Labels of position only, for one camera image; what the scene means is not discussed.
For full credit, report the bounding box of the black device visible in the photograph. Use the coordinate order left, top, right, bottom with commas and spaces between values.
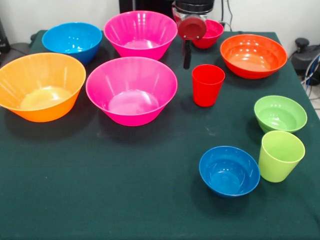
0, 18, 11, 54

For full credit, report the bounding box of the cable bundle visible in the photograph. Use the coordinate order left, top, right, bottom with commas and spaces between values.
299, 53, 320, 101

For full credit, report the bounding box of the small dark blue bowl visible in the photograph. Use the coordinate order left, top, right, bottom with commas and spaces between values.
198, 145, 261, 199

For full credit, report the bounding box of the light blue bowl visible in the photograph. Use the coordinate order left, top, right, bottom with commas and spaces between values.
41, 22, 103, 66

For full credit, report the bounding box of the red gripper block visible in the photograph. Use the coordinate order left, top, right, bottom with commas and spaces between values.
177, 16, 208, 70

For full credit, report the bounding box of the wall cable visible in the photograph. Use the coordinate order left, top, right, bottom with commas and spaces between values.
217, 0, 235, 32

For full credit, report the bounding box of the black pedestal foot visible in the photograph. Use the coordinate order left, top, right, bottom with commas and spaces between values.
289, 37, 320, 75
0, 33, 38, 66

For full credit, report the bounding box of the small green bowl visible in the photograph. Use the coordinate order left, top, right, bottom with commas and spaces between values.
253, 95, 308, 134

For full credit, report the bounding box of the small magenta bowl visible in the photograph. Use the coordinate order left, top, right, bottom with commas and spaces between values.
191, 19, 225, 50

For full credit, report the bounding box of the red plastic cup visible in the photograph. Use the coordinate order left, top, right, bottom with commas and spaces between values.
191, 64, 226, 108

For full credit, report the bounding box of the large orange bowl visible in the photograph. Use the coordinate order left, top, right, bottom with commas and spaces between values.
0, 52, 87, 123

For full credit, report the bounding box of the dark green table cloth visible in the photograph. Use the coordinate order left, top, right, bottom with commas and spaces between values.
0, 29, 320, 240

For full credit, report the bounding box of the lime green plastic cup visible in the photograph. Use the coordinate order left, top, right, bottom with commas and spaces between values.
258, 130, 306, 184

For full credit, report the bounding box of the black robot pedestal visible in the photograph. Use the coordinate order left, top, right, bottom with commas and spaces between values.
119, 0, 177, 18

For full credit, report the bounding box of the large pink bowl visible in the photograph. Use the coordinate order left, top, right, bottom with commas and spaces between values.
85, 56, 179, 127
103, 10, 179, 62

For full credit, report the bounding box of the red-orange wide bowl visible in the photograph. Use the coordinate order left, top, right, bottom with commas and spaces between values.
219, 34, 288, 80

